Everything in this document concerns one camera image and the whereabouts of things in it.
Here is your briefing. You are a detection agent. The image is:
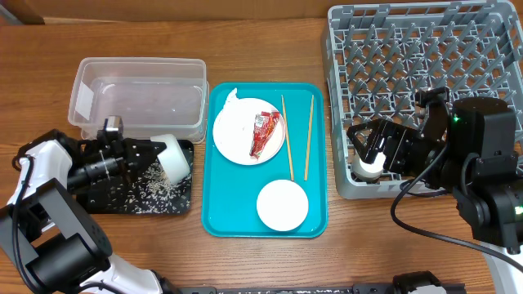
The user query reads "left wooden chopstick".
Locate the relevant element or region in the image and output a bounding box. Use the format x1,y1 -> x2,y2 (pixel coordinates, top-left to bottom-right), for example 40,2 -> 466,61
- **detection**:
281,94 -> 294,181

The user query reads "large white plate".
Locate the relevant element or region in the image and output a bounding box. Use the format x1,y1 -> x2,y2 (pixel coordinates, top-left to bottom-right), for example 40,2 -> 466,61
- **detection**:
212,98 -> 286,166

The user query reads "right wooden chopstick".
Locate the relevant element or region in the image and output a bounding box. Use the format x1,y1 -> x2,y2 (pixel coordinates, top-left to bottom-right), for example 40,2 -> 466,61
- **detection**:
304,95 -> 315,181

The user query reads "black tray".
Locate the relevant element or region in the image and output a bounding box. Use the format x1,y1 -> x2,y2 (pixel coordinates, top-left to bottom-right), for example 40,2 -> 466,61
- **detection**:
68,134 -> 194,215

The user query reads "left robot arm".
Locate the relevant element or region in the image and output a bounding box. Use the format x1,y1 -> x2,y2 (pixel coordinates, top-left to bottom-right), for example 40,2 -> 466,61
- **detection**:
1,128 -> 185,293

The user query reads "white cup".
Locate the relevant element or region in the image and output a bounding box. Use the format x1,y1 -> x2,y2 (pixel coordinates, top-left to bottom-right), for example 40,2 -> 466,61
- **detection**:
351,154 -> 384,182

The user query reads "grey dishwasher rack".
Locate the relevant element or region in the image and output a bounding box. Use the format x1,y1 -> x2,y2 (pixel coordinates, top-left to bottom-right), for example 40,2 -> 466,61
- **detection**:
322,1 -> 522,199

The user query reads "white rice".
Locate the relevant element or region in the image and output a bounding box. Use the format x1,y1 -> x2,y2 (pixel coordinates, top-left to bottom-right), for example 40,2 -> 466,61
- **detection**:
83,174 -> 192,215

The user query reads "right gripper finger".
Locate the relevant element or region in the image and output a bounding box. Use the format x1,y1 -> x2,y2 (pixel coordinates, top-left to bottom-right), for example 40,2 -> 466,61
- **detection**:
370,152 -> 387,172
346,118 -> 395,163

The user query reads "clear plastic bin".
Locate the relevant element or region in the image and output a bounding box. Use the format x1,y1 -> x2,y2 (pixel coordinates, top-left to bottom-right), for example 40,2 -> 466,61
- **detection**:
68,57 -> 210,144

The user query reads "red snack wrapper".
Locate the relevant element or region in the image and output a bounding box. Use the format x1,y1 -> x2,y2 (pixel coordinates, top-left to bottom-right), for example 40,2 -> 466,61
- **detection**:
249,111 -> 280,159

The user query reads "grey rice bowl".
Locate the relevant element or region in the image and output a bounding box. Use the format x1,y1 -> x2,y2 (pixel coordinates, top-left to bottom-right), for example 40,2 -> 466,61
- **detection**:
150,134 -> 190,185

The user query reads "teal serving tray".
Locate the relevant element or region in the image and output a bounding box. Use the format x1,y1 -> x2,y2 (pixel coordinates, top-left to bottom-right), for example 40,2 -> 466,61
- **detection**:
202,82 -> 329,238

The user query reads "wooden chopstick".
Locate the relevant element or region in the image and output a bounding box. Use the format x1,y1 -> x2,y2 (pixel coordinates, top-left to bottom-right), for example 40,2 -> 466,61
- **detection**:
281,94 -> 294,181
304,95 -> 315,181

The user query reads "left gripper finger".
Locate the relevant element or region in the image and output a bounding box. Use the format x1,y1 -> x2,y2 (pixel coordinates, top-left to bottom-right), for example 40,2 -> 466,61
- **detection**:
123,163 -> 168,182
126,138 -> 167,157

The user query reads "white napkin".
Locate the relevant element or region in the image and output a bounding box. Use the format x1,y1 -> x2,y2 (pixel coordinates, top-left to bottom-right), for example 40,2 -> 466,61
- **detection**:
222,88 -> 239,110

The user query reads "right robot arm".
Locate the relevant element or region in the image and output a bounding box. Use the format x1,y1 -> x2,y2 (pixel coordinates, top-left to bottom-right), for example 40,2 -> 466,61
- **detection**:
346,88 -> 522,293

